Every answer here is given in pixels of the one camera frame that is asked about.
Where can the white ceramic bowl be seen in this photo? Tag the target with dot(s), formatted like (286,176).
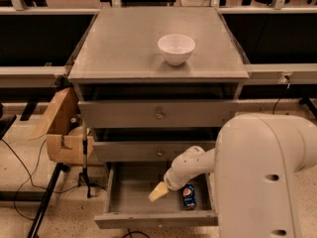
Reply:
(175,48)

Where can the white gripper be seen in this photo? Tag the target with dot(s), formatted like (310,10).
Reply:
(171,181)

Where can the grey drawer cabinet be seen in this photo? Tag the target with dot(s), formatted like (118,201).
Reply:
(120,60)

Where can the brown cardboard box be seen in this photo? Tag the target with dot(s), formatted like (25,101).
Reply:
(64,138)

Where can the grey open bottom drawer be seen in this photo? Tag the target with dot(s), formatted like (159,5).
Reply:
(127,203)

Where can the black metal frame leg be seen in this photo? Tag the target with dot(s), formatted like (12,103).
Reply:
(33,233)

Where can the grey top drawer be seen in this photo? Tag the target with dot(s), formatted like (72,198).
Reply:
(157,113)

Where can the blue pepsi can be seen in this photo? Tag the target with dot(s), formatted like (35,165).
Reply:
(189,197)

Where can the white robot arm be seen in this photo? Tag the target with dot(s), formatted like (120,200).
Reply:
(254,159)

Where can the grey middle drawer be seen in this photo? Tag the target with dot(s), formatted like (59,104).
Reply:
(147,151)

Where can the black tripod stand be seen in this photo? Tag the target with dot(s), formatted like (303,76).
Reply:
(83,175)

